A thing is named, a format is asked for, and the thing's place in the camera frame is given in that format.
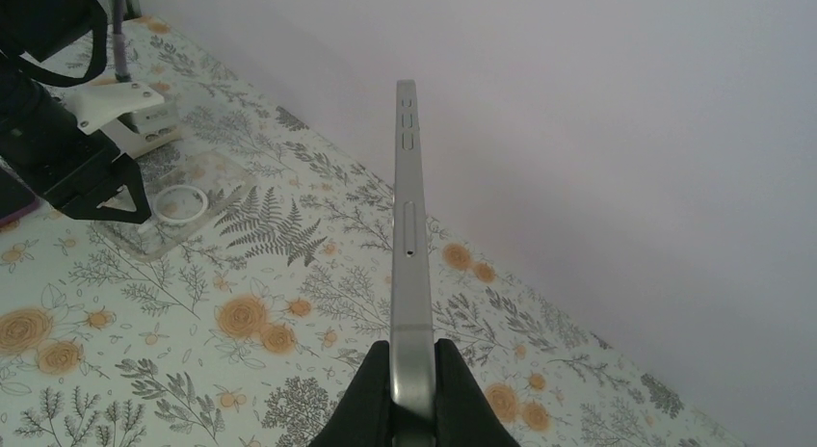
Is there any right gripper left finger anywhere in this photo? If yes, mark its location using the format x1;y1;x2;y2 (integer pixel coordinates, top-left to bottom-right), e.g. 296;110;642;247
308;341;393;447

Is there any clear phone case with ring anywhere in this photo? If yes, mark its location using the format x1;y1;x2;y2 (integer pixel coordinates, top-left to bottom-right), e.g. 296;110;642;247
92;151;256;263

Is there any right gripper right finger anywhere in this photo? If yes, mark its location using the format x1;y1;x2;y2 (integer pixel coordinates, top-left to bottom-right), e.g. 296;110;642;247
435;338;518;447

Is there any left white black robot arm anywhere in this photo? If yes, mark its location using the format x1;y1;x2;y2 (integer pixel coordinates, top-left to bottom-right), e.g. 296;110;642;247
1;0;151;224

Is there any floral patterned table mat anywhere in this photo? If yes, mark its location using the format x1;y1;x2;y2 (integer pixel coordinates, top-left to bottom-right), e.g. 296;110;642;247
1;17;738;446

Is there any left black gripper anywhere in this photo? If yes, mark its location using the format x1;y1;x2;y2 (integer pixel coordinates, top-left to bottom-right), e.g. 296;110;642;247
32;132;152;224

